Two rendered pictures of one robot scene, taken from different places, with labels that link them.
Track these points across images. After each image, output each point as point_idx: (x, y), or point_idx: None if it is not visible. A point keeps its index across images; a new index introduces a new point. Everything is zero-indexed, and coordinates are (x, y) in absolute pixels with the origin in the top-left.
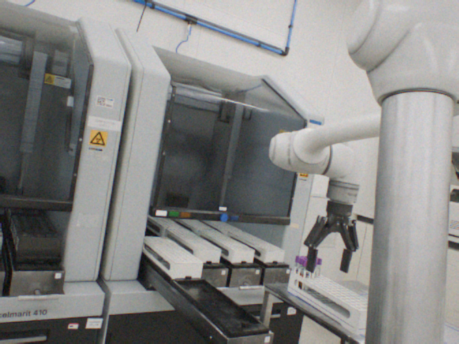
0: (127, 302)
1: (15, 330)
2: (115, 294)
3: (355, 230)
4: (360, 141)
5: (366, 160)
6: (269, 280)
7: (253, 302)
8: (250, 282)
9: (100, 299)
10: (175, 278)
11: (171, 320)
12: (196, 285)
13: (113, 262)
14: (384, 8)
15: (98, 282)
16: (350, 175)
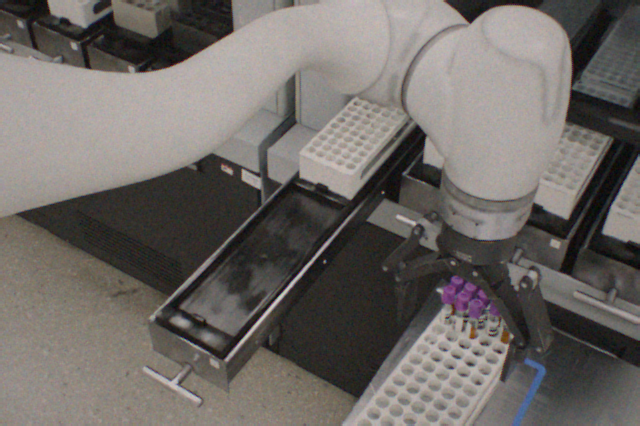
0: (290, 172)
1: None
2: (271, 153)
3: (528, 305)
4: (478, 76)
5: (503, 142)
6: (591, 275)
7: (543, 294)
8: (534, 254)
9: (253, 151)
10: (303, 178)
11: (366, 235)
12: (324, 208)
13: (301, 99)
14: None
15: (285, 120)
16: (448, 161)
